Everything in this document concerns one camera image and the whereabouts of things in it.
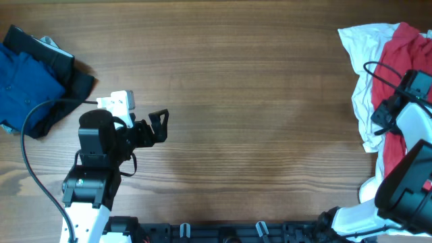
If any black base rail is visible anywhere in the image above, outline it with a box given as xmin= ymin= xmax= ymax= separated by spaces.
xmin=100 ymin=217 xmax=335 ymax=243

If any left black camera cable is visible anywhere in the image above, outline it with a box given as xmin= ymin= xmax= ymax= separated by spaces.
xmin=20 ymin=98 xmax=99 ymax=243

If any red printed t-shirt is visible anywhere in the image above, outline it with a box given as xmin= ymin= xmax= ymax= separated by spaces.
xmin=371 ymin=22 xmax=431 ymax=178

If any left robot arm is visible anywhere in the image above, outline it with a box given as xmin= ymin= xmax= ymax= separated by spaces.
xmin=60 ymin=109 xmax=169 ymax=243

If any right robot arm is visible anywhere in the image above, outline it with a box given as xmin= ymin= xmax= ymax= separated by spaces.
xmin=313 ymin=70 xmax=431 ymax=242

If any blue folded shirt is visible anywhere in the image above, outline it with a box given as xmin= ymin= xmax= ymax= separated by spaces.
xmin=1 ymin=45 xmax=65 ymax=131

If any white t-shirt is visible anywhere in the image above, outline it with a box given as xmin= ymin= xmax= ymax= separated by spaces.
xmin=337 ymin=22 xmax=432 ymax=237

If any black folded garment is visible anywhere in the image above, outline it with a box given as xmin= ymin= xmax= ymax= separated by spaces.
xmin=3 ymin=25 xmax=95 ymax=138

